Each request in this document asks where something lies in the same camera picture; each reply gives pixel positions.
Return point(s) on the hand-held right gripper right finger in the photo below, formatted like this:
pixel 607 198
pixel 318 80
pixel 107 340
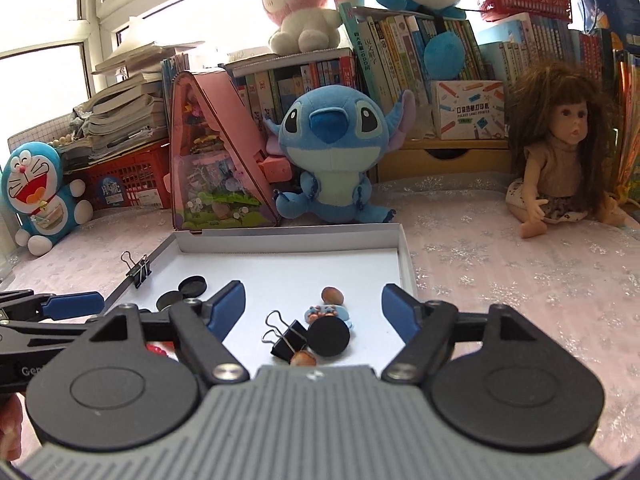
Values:
pixel 400 310

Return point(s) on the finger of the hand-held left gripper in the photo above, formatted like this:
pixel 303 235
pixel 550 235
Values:
pixel 45 336
pixel 75 305

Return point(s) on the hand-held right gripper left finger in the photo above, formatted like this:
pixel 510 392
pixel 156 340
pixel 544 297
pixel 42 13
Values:
pixel 227 310

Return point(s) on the small black round disc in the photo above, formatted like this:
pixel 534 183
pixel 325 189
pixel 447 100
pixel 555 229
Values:
pixel 192 286
pixel 169 300

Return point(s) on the black binder clip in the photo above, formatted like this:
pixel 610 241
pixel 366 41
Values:
pixel 139 271
pixel 287 342

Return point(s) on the brown acorn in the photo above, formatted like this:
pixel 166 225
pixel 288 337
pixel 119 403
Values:
pixel 332 295
pixel 302 358

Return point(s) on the small blue toy figure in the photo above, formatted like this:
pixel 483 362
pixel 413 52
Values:
pixel 322 311

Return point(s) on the large black round disc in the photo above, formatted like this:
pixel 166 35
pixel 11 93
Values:
pixel 327 337

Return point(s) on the white cardboard box lid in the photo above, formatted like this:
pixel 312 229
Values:
pixel 300 270

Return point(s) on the person's left hand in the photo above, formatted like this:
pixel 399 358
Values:
pixel 10 425

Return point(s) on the small red plastic piece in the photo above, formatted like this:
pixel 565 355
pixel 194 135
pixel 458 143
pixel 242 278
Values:
pixel 156 348

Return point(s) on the pink snowflake tablecloth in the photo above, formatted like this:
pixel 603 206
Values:
pixel 500 280

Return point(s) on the blue robot cat plush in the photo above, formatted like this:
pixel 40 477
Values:
pixel 40 195

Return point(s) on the red plastic crate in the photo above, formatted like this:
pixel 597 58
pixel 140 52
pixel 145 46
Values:
pixel 130 180

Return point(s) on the pink rectangular block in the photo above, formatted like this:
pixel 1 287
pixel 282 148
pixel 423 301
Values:
pixel 274 167

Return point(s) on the pink triangular miniature house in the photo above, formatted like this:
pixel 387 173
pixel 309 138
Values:
pixel 215 160

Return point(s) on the wooden drawer box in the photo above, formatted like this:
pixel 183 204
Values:
pixel 445 160

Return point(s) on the blue alien plush toy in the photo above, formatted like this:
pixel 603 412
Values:
pixel 330 160

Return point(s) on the stack of worn books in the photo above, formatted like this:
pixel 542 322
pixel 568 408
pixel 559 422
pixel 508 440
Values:
pixel 125 105

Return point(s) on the white printed cardboard box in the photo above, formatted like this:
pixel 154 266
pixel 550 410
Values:
pixel 470 110

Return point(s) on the brown-haired doll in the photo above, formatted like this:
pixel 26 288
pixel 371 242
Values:
pixel 560 160

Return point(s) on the row of short books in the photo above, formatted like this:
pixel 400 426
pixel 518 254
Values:
pixel 295 90

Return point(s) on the thick flat book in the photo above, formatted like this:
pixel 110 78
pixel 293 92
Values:
pixel 285 60

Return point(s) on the row of tall books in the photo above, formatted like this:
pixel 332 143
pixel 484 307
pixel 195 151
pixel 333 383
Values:
pixel 530 55

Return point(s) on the pink and white lamb plush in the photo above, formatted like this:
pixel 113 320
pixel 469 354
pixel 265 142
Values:
pixel 300 5

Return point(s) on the white window frame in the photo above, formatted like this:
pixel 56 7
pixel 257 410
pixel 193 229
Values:
pixel 95 20

